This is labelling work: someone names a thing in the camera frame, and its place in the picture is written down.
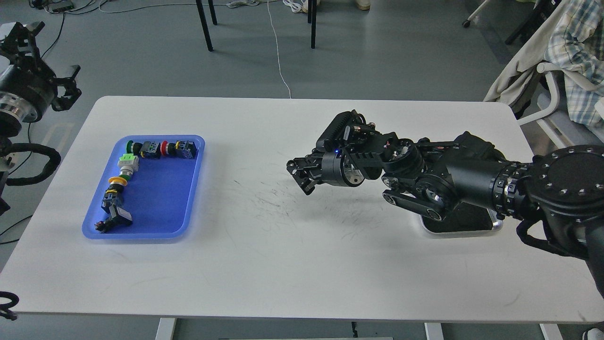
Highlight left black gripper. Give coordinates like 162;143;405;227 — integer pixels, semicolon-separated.
0;22;82;124

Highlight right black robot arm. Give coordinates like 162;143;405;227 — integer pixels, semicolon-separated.
285;110;604;293

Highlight yellow push button switch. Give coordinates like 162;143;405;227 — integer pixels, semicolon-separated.
101;175;130;214

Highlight beige cloth on chair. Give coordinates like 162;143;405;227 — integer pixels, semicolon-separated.
483;0;569;119

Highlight black table legs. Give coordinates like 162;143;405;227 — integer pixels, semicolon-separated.
195;0;318;52

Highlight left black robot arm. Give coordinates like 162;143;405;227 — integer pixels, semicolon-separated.
0;22;82;187

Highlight light green button switch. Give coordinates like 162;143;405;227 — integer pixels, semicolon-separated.
118;153;139;177

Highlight blue plastic tray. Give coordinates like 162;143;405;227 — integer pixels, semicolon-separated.
82;135;205;239

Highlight red push button switch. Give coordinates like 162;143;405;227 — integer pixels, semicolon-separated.
159;140;198;159

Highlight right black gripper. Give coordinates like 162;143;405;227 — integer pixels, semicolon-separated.
285;152;365;196

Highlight black floor cable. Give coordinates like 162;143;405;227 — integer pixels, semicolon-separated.
0;0;114;244

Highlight green push button switch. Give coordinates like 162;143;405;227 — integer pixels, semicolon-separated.
126;140;161;159

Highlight white floor cable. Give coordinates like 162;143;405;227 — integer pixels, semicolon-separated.
99;0;302;99

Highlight plaid shirt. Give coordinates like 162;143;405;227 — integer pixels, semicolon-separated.
544;0;604;127

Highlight silver metal tray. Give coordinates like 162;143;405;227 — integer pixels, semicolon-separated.
421;203;503;237

